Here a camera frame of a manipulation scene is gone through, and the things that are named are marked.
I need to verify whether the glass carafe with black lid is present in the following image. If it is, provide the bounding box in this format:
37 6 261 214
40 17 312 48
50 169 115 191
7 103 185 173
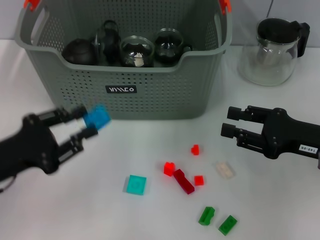
236 17 311 87

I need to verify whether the blue building block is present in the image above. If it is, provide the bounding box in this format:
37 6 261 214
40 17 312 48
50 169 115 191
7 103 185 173
83 103 112 131

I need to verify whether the green flat building block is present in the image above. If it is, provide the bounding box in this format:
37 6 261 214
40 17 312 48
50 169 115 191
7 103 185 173
218 214 238 236

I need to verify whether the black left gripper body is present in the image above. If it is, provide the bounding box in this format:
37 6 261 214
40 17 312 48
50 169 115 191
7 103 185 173
0 113 61 183

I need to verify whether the long dark red block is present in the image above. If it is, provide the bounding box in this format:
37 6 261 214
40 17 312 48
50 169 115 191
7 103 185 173
173 169 195 195

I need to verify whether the glass teacup with black sleeve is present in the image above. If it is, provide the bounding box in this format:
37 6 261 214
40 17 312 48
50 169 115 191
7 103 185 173
119 35 155 68
153 28 193 67

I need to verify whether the black lidded glass jar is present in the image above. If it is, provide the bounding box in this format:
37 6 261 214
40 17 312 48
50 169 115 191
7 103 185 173
90 20 123 66

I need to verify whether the teal building block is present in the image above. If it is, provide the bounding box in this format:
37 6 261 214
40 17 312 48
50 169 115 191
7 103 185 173
125 174 148 196

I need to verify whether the green channel building block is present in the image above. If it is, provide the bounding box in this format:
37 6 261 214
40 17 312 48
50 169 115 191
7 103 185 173
197 206 216 226

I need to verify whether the grey perforated storage basket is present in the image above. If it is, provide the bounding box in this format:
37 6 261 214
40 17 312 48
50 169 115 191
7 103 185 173
14 0 233 120

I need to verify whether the dark clay teapot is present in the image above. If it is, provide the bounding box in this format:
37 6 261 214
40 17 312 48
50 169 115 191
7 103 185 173
61 38 97 66

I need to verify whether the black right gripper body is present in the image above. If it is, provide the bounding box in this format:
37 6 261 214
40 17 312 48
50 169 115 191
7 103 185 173
261 107 320 161

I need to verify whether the white building block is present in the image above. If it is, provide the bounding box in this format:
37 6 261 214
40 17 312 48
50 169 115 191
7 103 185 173
133 53 144 68
215 161 237 180

